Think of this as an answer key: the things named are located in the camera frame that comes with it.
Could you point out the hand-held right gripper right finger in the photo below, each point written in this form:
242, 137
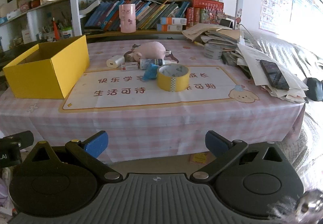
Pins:
215, 142

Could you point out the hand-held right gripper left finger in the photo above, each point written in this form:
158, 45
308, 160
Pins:
97, 144

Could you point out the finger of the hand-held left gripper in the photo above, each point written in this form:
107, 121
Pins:
17, 139

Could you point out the yellow cardboard box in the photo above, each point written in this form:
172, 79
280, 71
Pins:
48, 72

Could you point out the small white red box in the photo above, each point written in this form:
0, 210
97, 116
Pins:
130, 66

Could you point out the grey blue toy car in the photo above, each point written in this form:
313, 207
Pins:
151, 72

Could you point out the grey blue bottle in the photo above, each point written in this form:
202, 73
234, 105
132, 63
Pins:
151, 62

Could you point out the pink pig plush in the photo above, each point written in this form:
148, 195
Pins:
151, 50

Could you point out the printed cream desk mat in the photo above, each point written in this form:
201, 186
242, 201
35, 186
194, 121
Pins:
126, 103

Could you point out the yellow tape roll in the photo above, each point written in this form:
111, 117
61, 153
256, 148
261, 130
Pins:
171, 82

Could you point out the white charger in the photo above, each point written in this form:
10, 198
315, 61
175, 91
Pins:
114, 61

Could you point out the grey tape roll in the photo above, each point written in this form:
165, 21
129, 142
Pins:
213, 52

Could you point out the black smartphone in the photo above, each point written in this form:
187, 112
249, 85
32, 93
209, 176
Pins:
275, 74

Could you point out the small brown toy figure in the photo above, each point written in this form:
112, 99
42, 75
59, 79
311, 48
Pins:
129, 56

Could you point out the small white shelf box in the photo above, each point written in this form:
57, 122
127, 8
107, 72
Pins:
26, 36

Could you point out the pile of papers and notebooks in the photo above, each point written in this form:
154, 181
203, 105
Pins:
219, 35

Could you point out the grey fluffy charm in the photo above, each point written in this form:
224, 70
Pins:
302, 205

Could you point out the cup of pens and tools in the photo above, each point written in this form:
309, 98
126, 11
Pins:
53, 30

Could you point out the white jar blue label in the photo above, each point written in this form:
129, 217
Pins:
66, 33

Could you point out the plastic covered sofa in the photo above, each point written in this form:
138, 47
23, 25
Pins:
290, 48

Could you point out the pink cylinder pen holder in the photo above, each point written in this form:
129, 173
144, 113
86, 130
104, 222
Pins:
127, 18

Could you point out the red boxed book set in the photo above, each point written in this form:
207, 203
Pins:
207, 11

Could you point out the white bookshelf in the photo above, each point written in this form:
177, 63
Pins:
75, 4

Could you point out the row of leaning books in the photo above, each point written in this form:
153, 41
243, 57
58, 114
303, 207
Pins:
149, 12

